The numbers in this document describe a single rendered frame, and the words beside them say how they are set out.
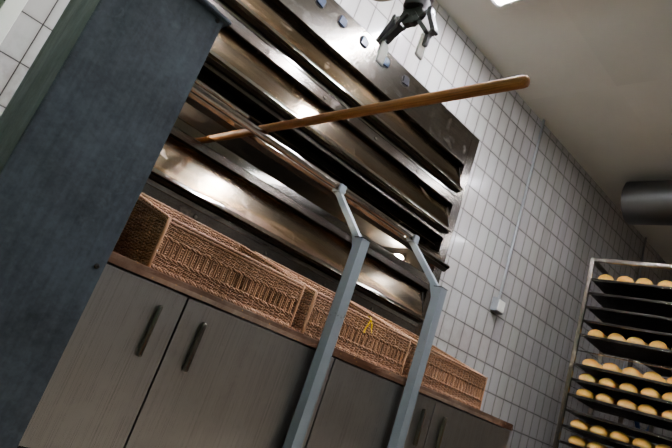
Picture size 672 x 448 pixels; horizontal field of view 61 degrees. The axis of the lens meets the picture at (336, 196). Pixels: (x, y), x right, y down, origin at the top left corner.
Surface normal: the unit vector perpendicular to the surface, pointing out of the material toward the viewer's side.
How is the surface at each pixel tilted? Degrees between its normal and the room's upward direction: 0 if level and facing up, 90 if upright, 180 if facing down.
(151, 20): 90
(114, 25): 90
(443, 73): 90
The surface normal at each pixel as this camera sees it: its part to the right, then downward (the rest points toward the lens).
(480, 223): 0.66, -0.02
